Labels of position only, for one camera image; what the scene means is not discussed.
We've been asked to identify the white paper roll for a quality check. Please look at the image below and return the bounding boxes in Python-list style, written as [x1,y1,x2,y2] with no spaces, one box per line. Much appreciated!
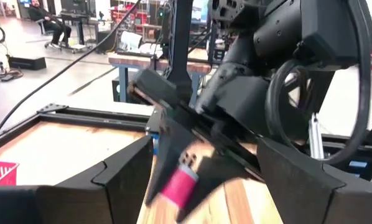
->
[119,30,143,53]

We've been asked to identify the silver aluminium post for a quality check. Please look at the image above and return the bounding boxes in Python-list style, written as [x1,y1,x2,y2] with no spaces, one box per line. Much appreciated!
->
[308,112,326,160]

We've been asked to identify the red plastic basket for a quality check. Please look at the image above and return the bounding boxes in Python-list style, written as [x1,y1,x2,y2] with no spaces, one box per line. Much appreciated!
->
[0,158,20,187]

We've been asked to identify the pink USB charger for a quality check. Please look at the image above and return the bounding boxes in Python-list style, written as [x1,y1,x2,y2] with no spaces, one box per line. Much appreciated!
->
[160,151,200,210]

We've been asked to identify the black box on floor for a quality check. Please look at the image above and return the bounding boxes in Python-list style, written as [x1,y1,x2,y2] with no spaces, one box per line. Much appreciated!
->
[6,55,47,71]

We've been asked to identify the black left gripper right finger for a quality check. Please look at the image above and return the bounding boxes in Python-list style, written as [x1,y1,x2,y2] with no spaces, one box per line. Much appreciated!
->
[256,138,372,224]

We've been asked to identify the black aluminium table frame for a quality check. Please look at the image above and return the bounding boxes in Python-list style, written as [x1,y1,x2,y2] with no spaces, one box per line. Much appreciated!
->
[0,103,372,181]

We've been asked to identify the person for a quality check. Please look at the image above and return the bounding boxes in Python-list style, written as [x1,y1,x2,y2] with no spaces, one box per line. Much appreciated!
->
[28,0,72,48]

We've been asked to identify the long black cable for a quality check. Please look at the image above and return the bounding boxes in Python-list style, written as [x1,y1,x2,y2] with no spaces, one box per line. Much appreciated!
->
[0,0,142,135]

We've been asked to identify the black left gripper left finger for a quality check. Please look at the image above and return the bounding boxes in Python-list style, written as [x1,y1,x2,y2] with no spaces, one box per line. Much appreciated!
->
[0,136,156,224]

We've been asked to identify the black truss post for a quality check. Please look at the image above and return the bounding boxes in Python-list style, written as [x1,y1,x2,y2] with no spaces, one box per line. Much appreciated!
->
[165,0,195,105]

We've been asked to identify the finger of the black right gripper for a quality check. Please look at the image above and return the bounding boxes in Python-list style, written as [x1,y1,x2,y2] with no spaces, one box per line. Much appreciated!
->
[146,116,203,205]
[198,146,261,187]

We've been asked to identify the wooden table blue legs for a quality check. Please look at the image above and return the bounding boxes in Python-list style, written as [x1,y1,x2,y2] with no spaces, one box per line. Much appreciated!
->
[108,52,212,106]

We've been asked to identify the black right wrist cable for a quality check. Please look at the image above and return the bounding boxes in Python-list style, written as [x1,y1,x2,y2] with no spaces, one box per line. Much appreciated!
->
[264,0,372,166]

